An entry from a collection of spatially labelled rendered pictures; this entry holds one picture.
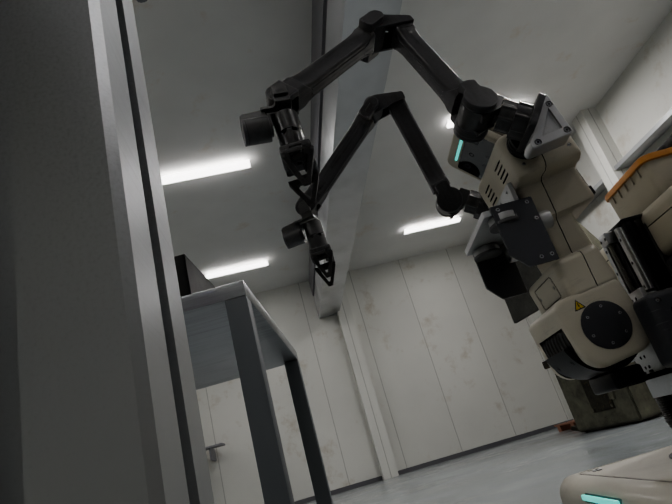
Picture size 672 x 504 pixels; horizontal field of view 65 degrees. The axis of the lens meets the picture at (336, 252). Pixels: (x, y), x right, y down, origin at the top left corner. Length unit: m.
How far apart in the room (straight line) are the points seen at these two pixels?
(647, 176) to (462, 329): 10.88
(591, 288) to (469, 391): 10.74
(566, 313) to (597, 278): 0.11
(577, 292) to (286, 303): 10.82
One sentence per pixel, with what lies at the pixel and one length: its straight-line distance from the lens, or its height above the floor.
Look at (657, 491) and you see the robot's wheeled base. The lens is 1.14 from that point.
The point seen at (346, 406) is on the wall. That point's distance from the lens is 11.44.
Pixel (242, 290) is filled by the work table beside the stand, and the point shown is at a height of 0.78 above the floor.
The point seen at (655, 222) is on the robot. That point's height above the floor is 0.76.
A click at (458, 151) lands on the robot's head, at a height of 1.13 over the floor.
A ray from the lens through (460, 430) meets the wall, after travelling 11.80.
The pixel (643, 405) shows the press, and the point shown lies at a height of 0.17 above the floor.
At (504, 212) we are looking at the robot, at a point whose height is 0.87.
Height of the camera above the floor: 0.45
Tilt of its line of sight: 22 degrees up
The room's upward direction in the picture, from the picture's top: 16 degrees counter-clockwise
